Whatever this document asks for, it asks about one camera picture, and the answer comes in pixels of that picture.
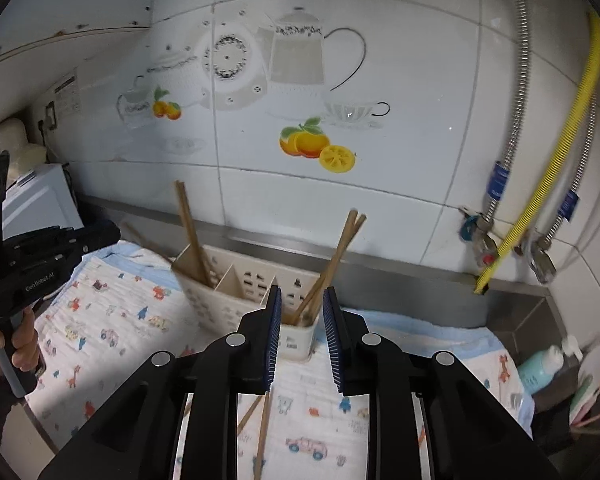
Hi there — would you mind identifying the person's left hand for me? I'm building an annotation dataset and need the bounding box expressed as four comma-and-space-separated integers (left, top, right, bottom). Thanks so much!
0, 307, 40, 375

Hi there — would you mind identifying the red handle water valve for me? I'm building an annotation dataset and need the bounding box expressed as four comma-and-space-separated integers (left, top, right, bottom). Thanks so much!
458, 200, 498, 269

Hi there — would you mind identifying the white microwave oven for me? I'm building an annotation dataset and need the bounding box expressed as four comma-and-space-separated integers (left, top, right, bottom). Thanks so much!
3, 164, 83, 240

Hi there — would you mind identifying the right braided metal hose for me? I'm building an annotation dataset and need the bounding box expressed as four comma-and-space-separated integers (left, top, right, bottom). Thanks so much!
534, 98, 600, 252

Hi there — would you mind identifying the braided metal hose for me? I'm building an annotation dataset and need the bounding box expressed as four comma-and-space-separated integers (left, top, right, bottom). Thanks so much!
534, 98, 600, 252
482, 0, 531, 226

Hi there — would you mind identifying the black utensil cup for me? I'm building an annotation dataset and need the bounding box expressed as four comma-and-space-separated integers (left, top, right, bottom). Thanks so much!
531, 370, 600, 456

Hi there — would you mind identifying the cartoon print white cloth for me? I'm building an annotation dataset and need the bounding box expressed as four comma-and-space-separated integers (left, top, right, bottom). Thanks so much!
27, 243, 535, 479

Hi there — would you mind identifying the teal soap bottle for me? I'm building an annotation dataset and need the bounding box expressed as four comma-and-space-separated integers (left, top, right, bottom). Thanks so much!
518, 335, 583, 396

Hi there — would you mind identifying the wall power socket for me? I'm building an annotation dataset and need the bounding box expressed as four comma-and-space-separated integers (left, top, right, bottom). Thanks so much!
45, 101, 57, 131

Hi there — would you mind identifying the wooden chopstick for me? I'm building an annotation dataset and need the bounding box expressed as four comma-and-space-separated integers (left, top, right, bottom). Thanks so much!
236, 396, 264, 436
286, 209, 358, 325
122, 222, 174, 266
173, 180, 216, 288
253, 392, 272, 480
299, 219, 354, 328
173, 181, 211, 288
294, 212, 368, 328

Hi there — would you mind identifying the metal angle valve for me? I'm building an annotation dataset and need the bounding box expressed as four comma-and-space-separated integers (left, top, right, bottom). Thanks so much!
522, 235, 557, 285

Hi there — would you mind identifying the cream plastic utensil holder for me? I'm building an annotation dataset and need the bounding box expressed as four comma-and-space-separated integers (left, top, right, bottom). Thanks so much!
172, 245, 318, 335

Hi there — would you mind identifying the yellow gas hose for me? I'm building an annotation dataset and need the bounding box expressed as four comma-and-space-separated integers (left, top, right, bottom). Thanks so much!
473, 8, 600, 295

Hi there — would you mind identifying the left braided metal hose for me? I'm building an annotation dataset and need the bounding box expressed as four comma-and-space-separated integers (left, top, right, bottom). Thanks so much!
482, 0, 531, 226

